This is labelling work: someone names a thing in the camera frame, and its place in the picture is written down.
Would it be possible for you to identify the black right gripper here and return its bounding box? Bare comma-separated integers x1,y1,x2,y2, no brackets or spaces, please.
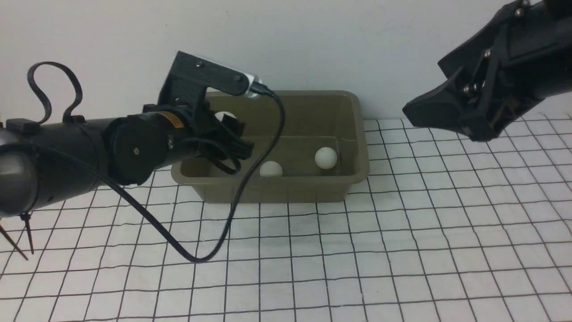
402,0,571,142

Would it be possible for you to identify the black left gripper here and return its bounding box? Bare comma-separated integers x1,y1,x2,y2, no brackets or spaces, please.
142,102,255,166

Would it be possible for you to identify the white ping-pong ball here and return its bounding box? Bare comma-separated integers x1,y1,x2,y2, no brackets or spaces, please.
259,161,283,178
314,147,338,170
215,111,236,122

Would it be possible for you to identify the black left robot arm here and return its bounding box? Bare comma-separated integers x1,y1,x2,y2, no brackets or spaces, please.
1,52,267,263

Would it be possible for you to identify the olive green plastic bin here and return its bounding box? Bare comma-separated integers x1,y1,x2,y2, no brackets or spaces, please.
170,90,370,203

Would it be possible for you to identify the white grid-pattern tablecloth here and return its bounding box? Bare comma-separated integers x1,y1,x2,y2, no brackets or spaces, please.
0,113,572,322

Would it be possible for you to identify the black left camera cable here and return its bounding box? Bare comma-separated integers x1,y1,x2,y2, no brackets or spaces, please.
36,85,286,263

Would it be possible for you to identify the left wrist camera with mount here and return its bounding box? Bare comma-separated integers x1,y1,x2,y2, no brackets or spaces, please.
147,51,270,118

